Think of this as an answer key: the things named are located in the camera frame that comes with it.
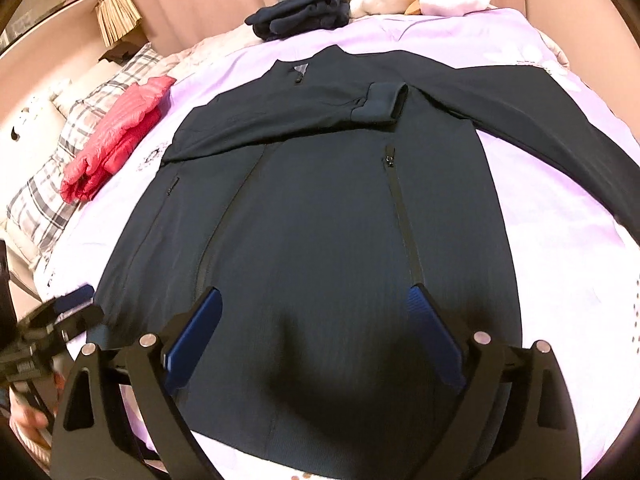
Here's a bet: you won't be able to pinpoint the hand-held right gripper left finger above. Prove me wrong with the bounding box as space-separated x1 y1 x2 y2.
50 286 224 480

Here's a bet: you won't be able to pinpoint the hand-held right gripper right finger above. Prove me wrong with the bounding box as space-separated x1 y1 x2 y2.
407 282 585 480

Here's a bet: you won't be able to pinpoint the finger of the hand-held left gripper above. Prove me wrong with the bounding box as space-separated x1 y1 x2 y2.
52 283 96 314

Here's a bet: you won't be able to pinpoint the dark navy zip jacket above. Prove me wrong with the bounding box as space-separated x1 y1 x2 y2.
92 45 640 468

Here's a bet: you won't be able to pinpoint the person's left forearm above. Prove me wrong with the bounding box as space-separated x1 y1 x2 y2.
12 430 57 461

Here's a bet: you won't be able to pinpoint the folded navy clothes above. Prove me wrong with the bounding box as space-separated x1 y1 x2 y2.
244 0 352 42

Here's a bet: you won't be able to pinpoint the person's left hand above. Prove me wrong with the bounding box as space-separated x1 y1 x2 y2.
7 396 53 433

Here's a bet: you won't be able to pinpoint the plaid pillow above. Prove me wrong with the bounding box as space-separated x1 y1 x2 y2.
5 42 173 272

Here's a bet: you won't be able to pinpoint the red puffer jacket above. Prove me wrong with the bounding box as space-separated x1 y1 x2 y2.
60 75 177 204

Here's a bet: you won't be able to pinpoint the purple floral bedsheet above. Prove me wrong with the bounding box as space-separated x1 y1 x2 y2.
44 7 640 480

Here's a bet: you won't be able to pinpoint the white cushion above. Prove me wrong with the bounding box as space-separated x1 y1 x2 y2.
0 80 71 221

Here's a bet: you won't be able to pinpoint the small black object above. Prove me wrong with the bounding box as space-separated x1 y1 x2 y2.
99 44 135 64

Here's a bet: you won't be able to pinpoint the beige bedspread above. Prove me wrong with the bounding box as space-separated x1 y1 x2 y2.
150 20 281 82

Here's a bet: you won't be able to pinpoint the stack of paper booklets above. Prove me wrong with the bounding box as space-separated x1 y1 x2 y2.
95 0 144 47

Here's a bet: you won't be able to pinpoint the white shelf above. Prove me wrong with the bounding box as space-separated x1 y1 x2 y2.
0 0 110 58

